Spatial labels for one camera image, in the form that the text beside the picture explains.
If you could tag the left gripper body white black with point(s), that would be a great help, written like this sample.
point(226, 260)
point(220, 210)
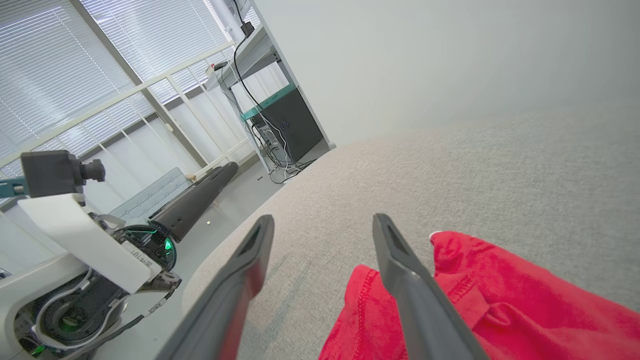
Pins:
point(90, 240)

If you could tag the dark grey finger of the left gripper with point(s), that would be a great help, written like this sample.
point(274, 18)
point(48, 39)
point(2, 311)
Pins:
point(215, 170)
point(200, 200)

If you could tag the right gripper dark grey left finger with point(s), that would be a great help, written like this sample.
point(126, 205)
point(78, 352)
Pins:
point(225, 305)

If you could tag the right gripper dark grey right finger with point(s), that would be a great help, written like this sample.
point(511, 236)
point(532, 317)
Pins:
point(425, 310)

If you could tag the red mesh jersey navy lettering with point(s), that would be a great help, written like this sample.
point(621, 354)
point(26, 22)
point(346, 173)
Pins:
point(525, 310)

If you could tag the pale tufted bench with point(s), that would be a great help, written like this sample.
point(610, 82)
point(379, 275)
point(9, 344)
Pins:
point(145, 200)

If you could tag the flat teal box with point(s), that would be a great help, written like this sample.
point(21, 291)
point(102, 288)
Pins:
point(267, 102)

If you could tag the black computer tower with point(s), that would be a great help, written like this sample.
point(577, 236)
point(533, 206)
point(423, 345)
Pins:
point(295, 125)

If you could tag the white metal railing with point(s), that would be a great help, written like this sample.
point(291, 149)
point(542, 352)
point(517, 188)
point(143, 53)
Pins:
point(125, 96)

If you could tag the black inline power brick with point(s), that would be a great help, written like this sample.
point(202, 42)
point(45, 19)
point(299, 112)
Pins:
point(248, 29)

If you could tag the white window blinds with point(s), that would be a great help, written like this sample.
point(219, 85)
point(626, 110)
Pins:
point(50, 60)

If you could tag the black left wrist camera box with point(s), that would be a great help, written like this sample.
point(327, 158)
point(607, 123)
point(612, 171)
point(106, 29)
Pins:
point(50, 172)

